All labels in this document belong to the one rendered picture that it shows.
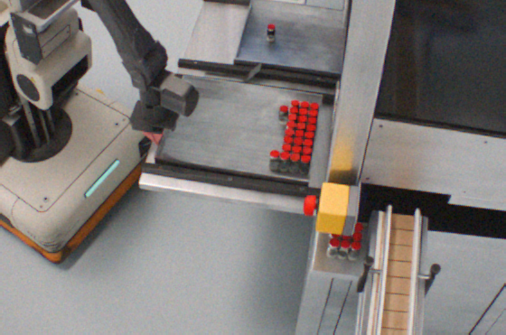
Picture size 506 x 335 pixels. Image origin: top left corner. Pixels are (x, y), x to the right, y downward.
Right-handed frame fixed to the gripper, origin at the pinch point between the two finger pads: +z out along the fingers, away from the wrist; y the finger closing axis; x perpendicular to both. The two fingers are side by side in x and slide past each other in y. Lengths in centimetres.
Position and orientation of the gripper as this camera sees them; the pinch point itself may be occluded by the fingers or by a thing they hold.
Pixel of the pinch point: (157, 140)
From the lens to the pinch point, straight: 153.1
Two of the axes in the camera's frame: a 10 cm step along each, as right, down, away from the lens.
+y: 9.8, 1.5, -0.9
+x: 1.7, -7.5, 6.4
